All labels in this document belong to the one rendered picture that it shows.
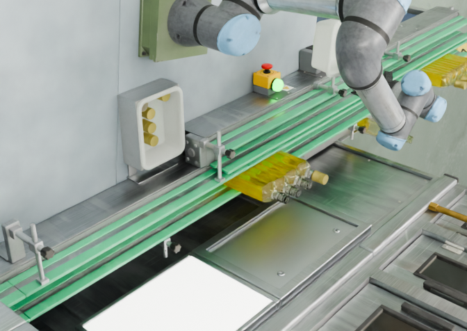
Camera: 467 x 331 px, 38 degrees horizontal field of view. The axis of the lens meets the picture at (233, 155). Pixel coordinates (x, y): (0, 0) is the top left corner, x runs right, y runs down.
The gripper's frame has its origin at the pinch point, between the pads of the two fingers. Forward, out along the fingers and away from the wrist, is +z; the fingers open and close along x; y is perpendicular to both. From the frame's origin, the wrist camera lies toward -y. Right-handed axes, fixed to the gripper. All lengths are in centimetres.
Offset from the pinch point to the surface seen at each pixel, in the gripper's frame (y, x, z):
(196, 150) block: 40, 27, 21
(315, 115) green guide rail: -16.0, 26.6, 15.2
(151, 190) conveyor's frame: 58, 35, 20
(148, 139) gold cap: 54, 23, 28
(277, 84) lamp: -1.6, 15.0, 24.0
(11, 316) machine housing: 125, 22, -12
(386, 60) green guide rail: -62, 14, 15
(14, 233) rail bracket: 104, 30, 20
